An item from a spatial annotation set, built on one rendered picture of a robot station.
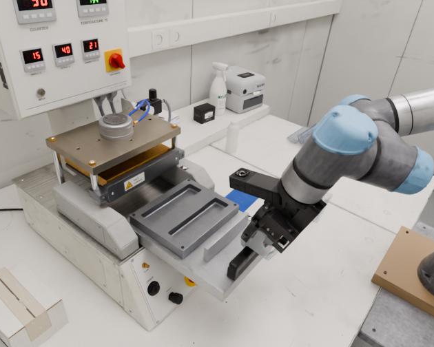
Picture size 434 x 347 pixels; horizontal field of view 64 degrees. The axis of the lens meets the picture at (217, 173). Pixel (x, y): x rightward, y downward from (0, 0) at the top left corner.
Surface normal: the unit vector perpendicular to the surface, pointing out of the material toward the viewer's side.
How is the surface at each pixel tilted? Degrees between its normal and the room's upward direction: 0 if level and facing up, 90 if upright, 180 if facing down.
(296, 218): 90
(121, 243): 41
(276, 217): 20
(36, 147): 90
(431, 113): 70
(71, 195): 0
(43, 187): 0
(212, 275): 0
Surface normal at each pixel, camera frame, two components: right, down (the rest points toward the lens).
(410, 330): 0.07, -0.83
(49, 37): 0.79, 0.39
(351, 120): 0.33, -0.64
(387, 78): -0.64, 0.40
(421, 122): 0.00, 0.55
